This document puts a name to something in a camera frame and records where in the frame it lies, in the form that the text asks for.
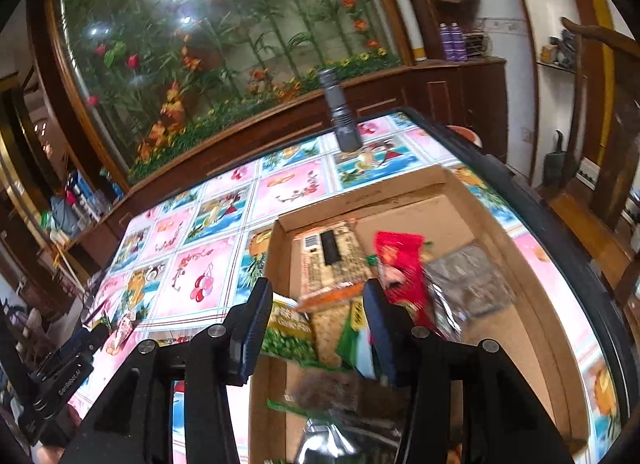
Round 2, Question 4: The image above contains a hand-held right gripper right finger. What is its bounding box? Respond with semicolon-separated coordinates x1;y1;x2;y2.
361;279;576;464

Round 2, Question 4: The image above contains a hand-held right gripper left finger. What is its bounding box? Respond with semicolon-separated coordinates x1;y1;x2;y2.
60;278;275;464

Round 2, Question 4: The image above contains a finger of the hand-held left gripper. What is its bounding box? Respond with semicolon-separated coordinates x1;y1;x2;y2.
70;325;111;354

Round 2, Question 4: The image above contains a green pea snack packet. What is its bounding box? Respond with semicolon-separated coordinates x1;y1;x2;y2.
260;294;318;362

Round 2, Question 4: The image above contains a dark red snack packet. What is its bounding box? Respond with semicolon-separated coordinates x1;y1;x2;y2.
374;230;441;339

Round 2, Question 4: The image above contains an orange-edged cracker packet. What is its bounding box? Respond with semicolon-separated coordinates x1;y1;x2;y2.
292;219;373;315

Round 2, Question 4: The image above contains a silver foil snack packet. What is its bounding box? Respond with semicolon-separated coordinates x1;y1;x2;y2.
295;416;406;464

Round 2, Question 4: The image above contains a grey foil snack packet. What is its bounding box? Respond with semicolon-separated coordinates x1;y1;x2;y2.
425;243;516;325

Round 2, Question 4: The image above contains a cardboard box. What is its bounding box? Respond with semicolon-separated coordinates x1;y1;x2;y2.
247;164;588;464

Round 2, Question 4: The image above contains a fruit print tablecloth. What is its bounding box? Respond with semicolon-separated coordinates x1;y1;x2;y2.
85;111;623;464

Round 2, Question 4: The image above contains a cluttered wooden shelf unit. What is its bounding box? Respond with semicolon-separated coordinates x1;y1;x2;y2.
0;74;126;295

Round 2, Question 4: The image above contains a red bowl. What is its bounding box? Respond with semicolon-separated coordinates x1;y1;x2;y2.
445;125;483;147

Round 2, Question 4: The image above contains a grey flashlight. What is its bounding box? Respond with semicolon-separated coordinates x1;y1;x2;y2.
317;68;363;152

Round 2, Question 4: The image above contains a wooden chair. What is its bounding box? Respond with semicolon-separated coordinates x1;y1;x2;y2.
537;16;640;305

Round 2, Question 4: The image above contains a dark wooden cabinet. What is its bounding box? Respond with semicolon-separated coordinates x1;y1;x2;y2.
400;56;508;165

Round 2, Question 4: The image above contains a small white box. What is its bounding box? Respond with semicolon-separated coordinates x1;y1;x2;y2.
577;158;601;185

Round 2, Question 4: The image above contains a glass flower display case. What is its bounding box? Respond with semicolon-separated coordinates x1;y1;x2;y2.
45;0;406;185

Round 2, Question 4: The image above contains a white rolled scroll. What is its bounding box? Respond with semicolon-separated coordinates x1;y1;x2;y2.
372;0;428;64

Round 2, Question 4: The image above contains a wire basket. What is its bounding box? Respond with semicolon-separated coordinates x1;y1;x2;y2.
465;31;493;60

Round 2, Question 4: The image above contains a white wall shelf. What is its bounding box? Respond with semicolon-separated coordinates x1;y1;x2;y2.
535;28;583;74

